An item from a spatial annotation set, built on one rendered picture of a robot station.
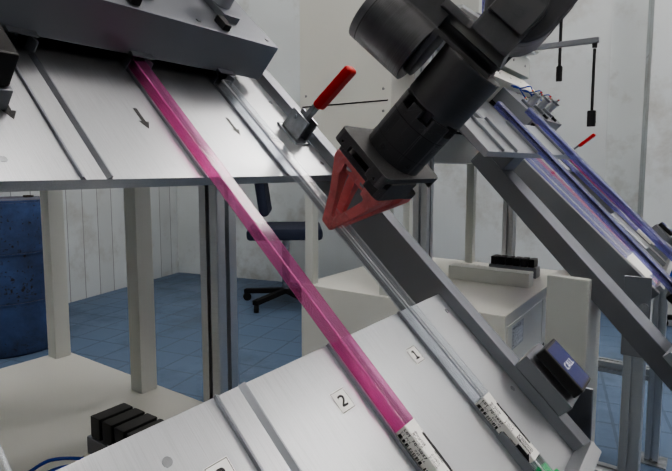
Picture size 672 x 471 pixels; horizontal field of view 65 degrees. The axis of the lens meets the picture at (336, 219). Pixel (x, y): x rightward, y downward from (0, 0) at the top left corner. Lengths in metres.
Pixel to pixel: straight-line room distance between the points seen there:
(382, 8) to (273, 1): 4.33
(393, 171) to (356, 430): 0.21
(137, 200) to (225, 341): 0.26
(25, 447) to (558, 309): 0.75
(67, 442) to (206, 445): 0.54
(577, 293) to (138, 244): 0.66
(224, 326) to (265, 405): 0.50
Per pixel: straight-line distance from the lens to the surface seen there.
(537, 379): 0.56
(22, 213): 3.17
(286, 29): 4.67
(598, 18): 3.38
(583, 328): 0.84
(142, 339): 0.92
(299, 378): 0.37
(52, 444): 0.85
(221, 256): 0.81
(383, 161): 0.46
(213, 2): 0.65
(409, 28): 0.45
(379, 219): 0.60
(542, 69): 3.32
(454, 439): 0.45
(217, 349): 0.84
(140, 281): 0.90
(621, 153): 4.04
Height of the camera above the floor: 0.98
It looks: 5 degrees down
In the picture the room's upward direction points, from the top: straight up
